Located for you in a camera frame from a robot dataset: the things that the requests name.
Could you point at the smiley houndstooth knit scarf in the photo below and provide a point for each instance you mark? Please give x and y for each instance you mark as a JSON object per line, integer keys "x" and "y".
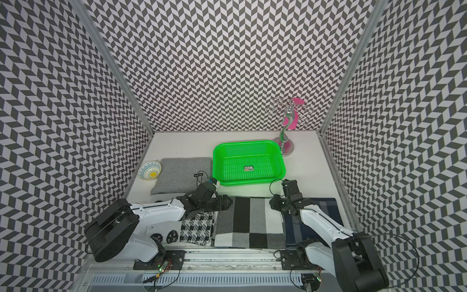
{"x": 197, "y": 231}

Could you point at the patterned ceramic bowl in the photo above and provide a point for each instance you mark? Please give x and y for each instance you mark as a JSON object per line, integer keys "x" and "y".
{"x": 150, "y": 170}

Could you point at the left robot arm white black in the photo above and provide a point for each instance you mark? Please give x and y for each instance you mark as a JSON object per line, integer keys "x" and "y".
{"x": 120, "y": 231}

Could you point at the aluminium front rail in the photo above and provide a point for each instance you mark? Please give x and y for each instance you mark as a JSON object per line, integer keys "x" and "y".
{"x": 204, "y": 270}

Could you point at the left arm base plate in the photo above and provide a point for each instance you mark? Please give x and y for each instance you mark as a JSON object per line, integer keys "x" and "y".
{"x": 173, "y": 259}

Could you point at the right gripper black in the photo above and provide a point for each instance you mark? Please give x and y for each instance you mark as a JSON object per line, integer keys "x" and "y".
{"x": 275, "y": 204}

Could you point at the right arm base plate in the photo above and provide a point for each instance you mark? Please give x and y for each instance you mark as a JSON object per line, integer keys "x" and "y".
{"x": 292, "y": 260}

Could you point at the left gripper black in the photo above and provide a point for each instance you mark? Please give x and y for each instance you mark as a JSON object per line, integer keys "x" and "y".
{"x": 225, "y": 206}

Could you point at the plain grey scarf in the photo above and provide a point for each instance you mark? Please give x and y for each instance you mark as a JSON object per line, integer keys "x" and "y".
{"x": 178, "y": 174}

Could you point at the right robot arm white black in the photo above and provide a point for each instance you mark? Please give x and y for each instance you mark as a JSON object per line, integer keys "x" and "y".
{"x": 349, "y": 256}

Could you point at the navy striped folded scarf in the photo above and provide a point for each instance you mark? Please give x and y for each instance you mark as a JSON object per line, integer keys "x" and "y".
{"x": 301, "y": 230}

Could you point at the green plastic basket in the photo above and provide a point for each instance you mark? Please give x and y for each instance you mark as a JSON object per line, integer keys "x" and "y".
{"x": 230, "y": 158}

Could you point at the grey black checked scarf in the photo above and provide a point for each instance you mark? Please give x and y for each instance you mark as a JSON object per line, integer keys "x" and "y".
{"x": 249, "y": 223}

